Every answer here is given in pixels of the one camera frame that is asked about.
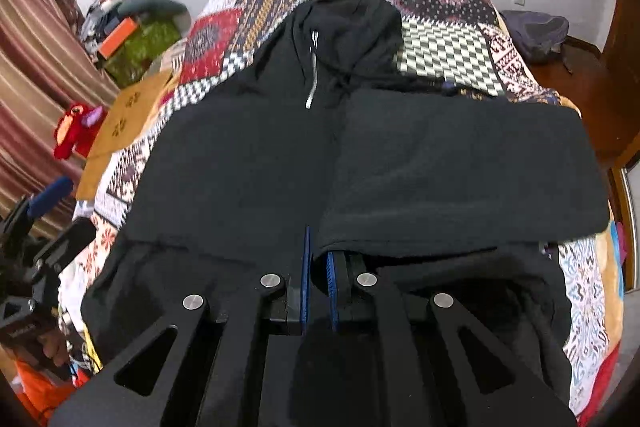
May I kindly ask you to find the orange cloth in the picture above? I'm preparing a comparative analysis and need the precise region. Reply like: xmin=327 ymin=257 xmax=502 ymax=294
xmin=14 ymin=357 xmax=78 ymax=423

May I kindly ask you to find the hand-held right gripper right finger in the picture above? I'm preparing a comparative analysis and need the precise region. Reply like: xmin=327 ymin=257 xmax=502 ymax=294
xmin=325 ymin=249 xmax=578 ymax=427

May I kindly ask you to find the purple backpack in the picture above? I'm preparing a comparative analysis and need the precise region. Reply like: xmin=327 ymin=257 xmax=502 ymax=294
xmin=500 ymin=9 xmax=571 ymax=65

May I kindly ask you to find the green patterned cloth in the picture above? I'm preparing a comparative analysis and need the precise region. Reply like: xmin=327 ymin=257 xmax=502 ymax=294
xmin=102 ymin=19 xmax=183 ymax=90

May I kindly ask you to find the red plush toy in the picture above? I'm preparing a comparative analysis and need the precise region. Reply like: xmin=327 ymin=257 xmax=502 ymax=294
xmin=52 ymin=103 xmax=108 ymax=160

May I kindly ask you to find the person's left hand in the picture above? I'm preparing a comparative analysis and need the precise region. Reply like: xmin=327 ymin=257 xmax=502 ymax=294
xmin=41 ymin=332 xmax=71 ymax=369

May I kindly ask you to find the pile of small boxes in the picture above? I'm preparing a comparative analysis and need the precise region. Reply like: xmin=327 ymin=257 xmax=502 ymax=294
xmin=80 ymin=0 xmax=126 ymax=55

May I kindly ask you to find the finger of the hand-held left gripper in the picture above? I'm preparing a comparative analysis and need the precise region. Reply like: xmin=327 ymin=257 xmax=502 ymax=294
xmin=27 ymin=219 xmax=97 ymax=293
xmin=0 ymin=177 xmax=74 ymax=238

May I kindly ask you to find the patchwork patterned blanket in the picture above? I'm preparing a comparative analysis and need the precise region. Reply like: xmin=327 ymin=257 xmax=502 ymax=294
xmin=57 ymin=0 xmax=626 ymax=418

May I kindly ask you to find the striped red curtain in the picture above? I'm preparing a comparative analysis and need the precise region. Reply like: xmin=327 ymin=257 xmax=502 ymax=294
xmin=0 ymin=0 xmax=121 ymax=238

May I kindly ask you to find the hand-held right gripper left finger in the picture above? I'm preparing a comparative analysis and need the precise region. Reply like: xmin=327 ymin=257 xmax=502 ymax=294
xmin=47 ymin=226 xmax=313 ymax=427

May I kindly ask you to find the black zip hoodie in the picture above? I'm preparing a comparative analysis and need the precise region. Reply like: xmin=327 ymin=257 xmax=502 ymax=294
xmin=80 ymin=0 xmax=611 ymax=413

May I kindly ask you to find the orange box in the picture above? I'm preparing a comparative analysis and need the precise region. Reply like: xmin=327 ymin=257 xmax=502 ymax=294
xmin=97 ymin=17 xmax=138 ymax=60

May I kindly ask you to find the grey cushion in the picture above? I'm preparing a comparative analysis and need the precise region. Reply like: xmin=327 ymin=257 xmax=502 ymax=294
xmin=117 ymin=0 xmax=191 ymax=28

